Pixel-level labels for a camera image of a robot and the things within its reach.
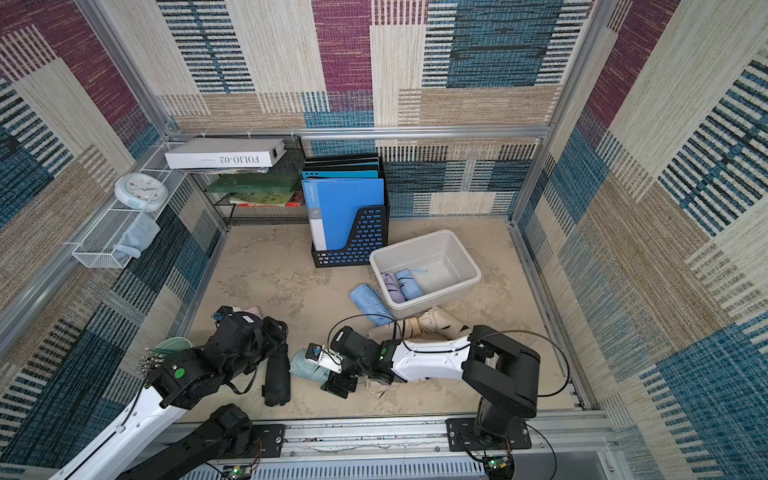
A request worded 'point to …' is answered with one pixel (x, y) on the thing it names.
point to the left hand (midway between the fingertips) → (282, 332)
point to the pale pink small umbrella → (254, 310)
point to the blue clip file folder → (331, 207)
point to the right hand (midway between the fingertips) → (327, 368)
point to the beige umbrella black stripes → (406, 328)
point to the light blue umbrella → (408, 284)
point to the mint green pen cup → (172, 344)
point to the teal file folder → (339, 174)
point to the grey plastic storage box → (422, 273)
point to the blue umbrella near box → (370, 303)
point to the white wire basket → (97, 250)
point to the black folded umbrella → (277, 386)
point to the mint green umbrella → (305, 368)
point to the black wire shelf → (259, 196)
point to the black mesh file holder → (372, 243)
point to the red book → (296, 202)
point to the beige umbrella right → (433, 322)
